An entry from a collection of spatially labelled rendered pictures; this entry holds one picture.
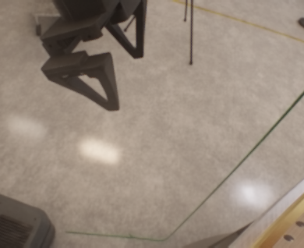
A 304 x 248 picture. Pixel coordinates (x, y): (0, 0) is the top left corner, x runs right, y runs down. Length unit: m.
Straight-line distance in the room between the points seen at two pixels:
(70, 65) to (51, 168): 1.40
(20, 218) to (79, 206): 0.37
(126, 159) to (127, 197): 0.25
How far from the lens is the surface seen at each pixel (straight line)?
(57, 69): 0.24
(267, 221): 0.32
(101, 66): 0.22
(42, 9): 2.40
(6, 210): 1.29
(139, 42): 0.33
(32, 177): 1.61
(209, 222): 1.58
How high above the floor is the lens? 1.42
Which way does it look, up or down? 52 degrees down
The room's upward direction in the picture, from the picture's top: 16 degrees clockwise
